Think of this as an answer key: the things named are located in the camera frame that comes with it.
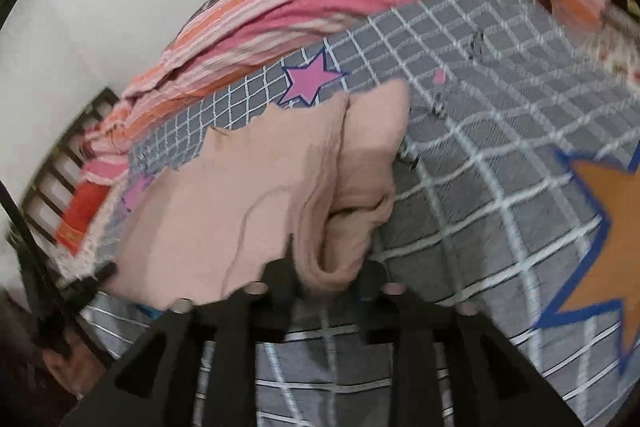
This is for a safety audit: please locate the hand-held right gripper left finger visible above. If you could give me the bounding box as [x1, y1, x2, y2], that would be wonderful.
[62, 257, 301, 427]

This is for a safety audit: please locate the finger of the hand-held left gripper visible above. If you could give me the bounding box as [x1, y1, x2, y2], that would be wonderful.
[70, 261, 121, 305]

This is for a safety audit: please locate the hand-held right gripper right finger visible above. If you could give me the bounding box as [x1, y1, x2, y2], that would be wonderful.
[357, 259, 583, 427]

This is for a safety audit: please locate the pink knit sweater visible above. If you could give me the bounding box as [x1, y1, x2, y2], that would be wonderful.
[105, 79, 413, 310]

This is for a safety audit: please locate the person's left hand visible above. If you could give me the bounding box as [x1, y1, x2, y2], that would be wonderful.
[42, 342, 101, 400]

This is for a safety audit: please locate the red pillow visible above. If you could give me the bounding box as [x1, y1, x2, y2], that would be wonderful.
[55, 182, 113, 253]

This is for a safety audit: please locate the dark wooden bed headboard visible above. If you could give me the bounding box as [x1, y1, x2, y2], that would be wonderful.
[20, 88, 121, 248]

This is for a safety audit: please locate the grey checkered star blanket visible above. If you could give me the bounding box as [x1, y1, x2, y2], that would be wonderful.
[80, 0, 640, 427]

